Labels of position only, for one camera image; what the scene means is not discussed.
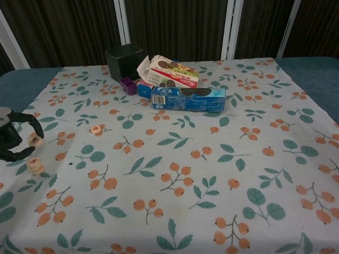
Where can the floral fruit print tablecloth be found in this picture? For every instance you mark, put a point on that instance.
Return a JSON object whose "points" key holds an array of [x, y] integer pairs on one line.
{"points": [[185, 185]]}

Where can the beige bowl with red contents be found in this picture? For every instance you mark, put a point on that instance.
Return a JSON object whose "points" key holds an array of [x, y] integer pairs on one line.
{"points": [[95, 129], [33, 162]]}

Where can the dark white-framed screen panel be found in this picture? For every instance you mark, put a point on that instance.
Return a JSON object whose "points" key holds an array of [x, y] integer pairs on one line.
{"points": [[172, 26], [66, 26], [265, 26], [4, 61], [317, 26]]}

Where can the open white red cookie box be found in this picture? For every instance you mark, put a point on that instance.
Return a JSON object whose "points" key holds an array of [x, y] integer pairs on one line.
{"points": [[169, 76]]}

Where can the black cube box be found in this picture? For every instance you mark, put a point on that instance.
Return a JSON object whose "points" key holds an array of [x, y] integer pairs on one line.
{"points": [[116, 66]]}

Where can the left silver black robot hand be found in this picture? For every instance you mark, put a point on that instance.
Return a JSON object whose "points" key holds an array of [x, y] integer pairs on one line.
{"points": [[10, 137]]}

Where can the small purple plastic container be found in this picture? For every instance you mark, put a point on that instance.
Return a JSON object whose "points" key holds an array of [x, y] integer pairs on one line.
{"points": [[128, 88]]}

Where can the blue sandwich cookie box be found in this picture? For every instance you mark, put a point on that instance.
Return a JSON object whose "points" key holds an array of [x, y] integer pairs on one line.
{"points": [[196, 103]]}

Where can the small blue pink box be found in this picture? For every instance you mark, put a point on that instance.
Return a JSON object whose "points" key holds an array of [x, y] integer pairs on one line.
{"points": [[144, 91]]}

